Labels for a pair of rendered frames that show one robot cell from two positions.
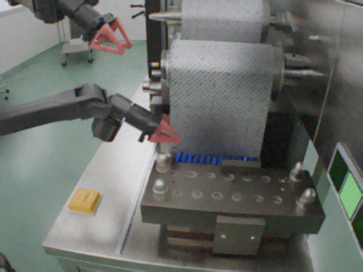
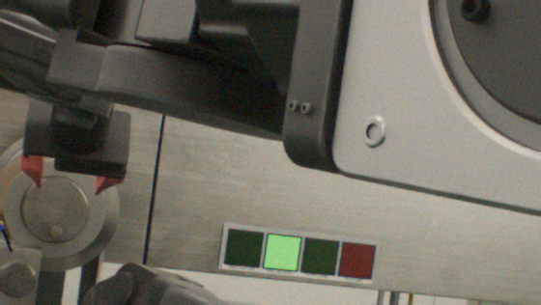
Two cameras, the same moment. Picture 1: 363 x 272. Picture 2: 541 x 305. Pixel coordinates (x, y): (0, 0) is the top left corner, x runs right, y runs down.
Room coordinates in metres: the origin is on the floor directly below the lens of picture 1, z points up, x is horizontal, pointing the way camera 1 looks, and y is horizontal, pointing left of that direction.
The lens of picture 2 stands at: (0.90, 1.35, 1.41)
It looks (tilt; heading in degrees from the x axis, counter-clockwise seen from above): 4 degrees down; 247
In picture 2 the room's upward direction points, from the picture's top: 8 degrees clockwise
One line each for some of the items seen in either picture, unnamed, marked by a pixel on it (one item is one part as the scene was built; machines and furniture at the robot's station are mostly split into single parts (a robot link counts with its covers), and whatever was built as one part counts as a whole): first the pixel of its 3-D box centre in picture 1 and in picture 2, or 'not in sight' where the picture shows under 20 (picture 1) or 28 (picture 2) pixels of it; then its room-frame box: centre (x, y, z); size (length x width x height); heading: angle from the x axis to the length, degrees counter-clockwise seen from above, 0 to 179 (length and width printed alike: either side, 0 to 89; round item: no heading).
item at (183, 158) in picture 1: (216, 161); not in sight; (0.57, -0.09, 1.03); 0.21 x 0.04 x 0.03; 83
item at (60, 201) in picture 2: (167, 65); (55, 209); (0.67, 0.03, 1.25); 0.07 x 0.02 x 0.07; 173
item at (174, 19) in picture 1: (177, 16); not in sight; (0.92, 0.01, 1.33); 0.06 x 0.06 x 0.06; 83
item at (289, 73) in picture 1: (291, 72); not in sight; (0.63, -0.27, 1.25); 0.07 x 0.04 x 0.04; 83
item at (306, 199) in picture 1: (308, 197); not in sight; (0.41, -0.27, 1.05); 0.04 x 0.04 x 0.04
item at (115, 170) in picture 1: (202, 77); not in sight; (1.60, -0.13, 0.88); 2.52 x 0.66 x 0.04; 173
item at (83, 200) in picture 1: (84, 200); not in sight; (0.54, 0.27, 0.91); 0.07 x 0.07 x 0.02; 83
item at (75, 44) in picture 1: (74, 32); not in sight; (5.12, 1.98, 0.51); 0.91 x 0.58 x 1.02; 17
